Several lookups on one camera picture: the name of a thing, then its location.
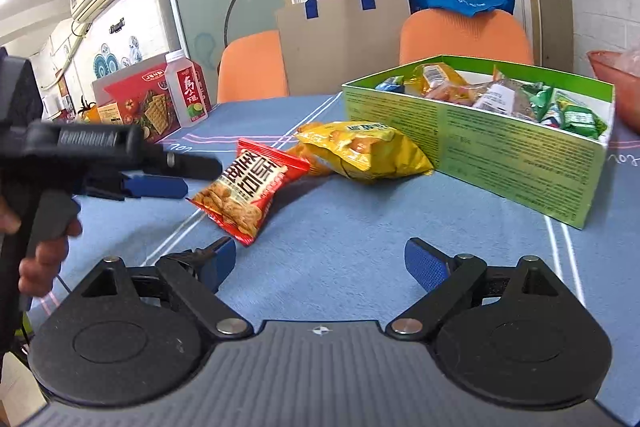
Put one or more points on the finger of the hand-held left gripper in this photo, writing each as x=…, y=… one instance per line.
x=190, y=168
x=160, y=188

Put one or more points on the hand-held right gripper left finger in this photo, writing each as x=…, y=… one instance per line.
x=220, y=259

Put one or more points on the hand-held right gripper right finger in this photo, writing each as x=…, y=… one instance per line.
x=425, y=264

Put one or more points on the red snack bag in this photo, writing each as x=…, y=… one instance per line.
x=245, y=192

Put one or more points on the green cardboard box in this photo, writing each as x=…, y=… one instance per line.
x=500, y=162

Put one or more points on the person's left hand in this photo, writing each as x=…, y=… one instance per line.
x=45, y=267

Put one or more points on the small tomato figure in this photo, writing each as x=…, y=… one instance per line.
x=86, y=111

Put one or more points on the red label drink bottle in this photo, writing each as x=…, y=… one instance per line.
x=190, y=92

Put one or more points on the red cracker box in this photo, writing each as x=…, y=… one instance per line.
x=145, y=102

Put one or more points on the blue striped tablecloth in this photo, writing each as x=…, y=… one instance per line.
x=350, y=217

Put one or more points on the orange snack packet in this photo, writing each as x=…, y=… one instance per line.
x=300, y=157

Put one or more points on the orange chair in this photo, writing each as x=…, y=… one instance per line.
x=465, y=37
x=250, y=67

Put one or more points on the yellow chip bag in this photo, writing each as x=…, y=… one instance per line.
x=365, y=152

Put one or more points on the heap of assorted snack packets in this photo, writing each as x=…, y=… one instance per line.
x=500, y=99

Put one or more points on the brown paper bag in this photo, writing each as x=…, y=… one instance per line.
x=340, y=47

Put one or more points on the orange chair back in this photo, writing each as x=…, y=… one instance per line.
x=465, y=37

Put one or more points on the pink bowl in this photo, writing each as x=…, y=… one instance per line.
x=615, y=92

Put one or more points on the blue patterned wall plate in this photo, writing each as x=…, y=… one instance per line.
x=135, y=49
x=106, y=61

